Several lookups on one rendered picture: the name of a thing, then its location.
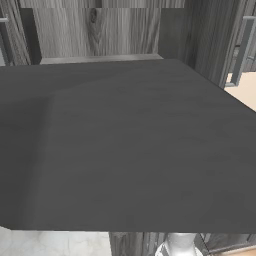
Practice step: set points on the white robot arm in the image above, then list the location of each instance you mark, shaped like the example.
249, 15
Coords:
180, 245

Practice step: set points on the grey wood base cabinet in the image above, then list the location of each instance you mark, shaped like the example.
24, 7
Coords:
133, 244

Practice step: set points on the grey wood cabinet door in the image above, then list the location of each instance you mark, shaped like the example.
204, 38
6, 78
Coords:
206, 36
16, 36

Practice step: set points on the grey wood wall cabinet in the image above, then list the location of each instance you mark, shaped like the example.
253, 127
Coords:
126, 143

